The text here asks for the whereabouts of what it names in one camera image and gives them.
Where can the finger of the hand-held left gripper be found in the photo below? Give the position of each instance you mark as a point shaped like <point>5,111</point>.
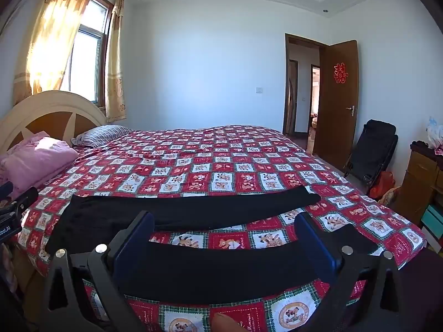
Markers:
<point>26,197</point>

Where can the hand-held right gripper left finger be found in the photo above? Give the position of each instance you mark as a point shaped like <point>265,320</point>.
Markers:
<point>135,245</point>

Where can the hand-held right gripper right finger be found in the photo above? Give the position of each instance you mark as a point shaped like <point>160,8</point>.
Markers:
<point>320,245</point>

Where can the black pants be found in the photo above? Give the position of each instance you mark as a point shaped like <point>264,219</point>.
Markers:
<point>180,211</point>

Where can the person's right hand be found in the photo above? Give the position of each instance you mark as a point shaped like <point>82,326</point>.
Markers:
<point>228,323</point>

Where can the pink folded clothes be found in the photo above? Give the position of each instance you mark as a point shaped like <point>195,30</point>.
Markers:
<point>31,160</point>

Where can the yellow patterned cloth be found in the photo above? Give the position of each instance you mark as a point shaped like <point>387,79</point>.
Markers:
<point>390,195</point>

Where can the red bag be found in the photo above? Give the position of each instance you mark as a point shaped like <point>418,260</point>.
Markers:
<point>382,185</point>

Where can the cream wooden headboard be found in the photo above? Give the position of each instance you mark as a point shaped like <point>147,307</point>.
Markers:
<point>45,110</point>

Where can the striped pillow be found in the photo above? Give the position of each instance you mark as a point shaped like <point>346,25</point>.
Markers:
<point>100,135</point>

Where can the black suitcase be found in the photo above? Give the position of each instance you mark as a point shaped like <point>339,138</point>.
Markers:
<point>375,148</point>

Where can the teal box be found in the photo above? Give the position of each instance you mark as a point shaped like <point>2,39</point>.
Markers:
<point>432,219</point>

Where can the red checkered printed blanket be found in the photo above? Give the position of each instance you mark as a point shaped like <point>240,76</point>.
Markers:
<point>221,166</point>

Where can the wooden cabinet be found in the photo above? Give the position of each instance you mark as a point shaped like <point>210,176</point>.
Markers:
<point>418,179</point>

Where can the brown wooden door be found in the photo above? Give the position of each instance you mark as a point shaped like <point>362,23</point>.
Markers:
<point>337,128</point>

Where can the window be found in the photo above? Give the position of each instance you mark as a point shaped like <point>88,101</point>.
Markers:
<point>88,58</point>

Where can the white plastic bag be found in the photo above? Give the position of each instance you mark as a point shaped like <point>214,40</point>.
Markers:
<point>436,133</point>

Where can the narrow yellow curtain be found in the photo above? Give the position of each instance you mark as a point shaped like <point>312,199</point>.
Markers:
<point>115,62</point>

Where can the wide yellow curtain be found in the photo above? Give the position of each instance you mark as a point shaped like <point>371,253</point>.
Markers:
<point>55,34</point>

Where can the red paper door decoration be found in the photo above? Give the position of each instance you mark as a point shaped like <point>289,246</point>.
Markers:
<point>340,73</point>

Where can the wooden bed frame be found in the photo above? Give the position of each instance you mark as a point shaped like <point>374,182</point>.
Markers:
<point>24,269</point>

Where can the brown door frame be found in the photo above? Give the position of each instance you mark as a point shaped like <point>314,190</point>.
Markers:
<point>286,86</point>

